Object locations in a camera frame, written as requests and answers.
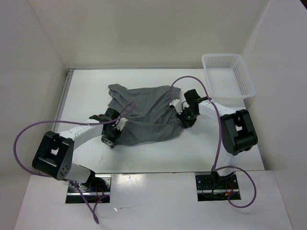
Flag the grey shorts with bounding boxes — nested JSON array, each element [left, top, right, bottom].
[[108, 84, 184, 146]]

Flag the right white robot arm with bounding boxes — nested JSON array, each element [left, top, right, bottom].
[[169, 89, 258, 188]]

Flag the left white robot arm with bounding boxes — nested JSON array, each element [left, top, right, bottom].
[[32, 108, 127, 192]]

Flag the white perforated plastic basket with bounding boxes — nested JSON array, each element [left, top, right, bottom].
[[201, 54, 256, 100]]

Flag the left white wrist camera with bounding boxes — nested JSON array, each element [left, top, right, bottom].
[[114, 117, 128, 131]]

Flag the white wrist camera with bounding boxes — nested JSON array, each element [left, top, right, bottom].
[[169, 99, 182, 114], [114, 117, 128, 131]]

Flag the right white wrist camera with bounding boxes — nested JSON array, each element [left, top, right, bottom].
[[169, 99, 182, 114]]

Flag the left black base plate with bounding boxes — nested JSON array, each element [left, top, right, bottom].
[[65, 175, 112, 204]]

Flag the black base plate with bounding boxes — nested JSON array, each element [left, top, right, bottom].
[[195, 172, 241, 201], [65, 175, 112, 204]]

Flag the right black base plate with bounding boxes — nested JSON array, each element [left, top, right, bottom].
[[195, 172, 241, 201]]

